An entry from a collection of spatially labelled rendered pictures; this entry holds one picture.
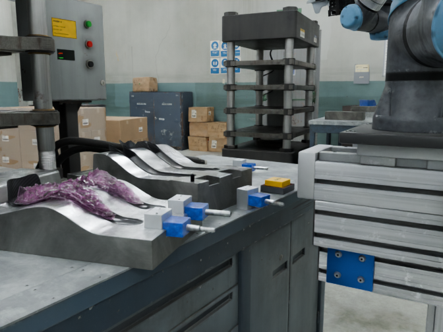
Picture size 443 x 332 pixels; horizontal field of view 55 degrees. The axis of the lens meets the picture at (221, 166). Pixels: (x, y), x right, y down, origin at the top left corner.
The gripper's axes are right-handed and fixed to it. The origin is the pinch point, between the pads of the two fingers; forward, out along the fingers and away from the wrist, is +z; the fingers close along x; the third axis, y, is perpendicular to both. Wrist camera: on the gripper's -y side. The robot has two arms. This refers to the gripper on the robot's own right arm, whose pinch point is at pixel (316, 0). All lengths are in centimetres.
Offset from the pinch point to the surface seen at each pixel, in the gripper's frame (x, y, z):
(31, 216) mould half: -122, 42, -36
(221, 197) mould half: -76, 53, -32
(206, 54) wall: 335, 7, 580
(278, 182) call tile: -51, 56, -27
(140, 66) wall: 258, 15, 715
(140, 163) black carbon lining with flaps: -86, 44, -8
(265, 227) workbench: -58, 68, -27
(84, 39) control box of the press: -73, 4, 59
